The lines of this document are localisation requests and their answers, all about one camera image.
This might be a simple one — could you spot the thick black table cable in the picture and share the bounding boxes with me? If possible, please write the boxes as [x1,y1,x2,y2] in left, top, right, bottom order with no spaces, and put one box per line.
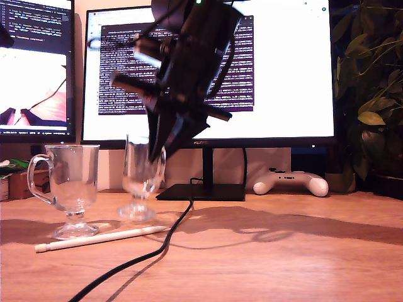
[65,178,205,302]

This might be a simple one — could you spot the pale plant pot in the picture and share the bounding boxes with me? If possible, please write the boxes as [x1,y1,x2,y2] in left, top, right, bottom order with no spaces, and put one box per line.
[324,172,356,193]

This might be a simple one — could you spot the green leafy plant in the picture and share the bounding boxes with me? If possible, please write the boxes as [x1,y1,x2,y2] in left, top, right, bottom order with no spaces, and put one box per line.
[329,0,403,189]

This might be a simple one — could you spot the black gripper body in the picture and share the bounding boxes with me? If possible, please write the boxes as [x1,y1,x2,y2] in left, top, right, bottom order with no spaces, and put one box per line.
[111,55,233,126]

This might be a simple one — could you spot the brown cardboard box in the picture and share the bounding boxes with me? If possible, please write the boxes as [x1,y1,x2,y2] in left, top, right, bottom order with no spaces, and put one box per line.
[9,169,51,200]

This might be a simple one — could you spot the white pen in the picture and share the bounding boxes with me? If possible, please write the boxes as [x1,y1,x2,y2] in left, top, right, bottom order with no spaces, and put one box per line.
[34,225,169,254]

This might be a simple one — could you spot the large black Huawei monitor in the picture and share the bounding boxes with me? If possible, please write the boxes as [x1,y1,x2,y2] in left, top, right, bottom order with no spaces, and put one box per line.
[80,0,337,202]

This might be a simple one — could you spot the white game controller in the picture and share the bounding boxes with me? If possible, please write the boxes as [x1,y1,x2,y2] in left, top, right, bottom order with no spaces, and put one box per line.
[253,168,330,198]

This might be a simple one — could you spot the thin black monitor cable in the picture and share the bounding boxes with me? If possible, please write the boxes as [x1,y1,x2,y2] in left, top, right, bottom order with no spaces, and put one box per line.
[241,147,248,189]

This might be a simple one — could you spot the black planter box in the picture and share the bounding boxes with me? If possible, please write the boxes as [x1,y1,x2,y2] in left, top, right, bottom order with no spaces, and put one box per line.
[368,174,403,201]

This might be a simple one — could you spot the green packet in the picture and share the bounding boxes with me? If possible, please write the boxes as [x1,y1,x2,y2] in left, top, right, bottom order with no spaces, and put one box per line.
[0,159,30,177]

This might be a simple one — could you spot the small glass cup with handle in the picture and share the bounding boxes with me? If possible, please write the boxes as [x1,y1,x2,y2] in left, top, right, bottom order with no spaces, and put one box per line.
[116,134,167,221]
[26,143,101,242]

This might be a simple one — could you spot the black code monitor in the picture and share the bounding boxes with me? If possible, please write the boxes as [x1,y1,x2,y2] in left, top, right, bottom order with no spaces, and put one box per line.
[0,0,77,145]

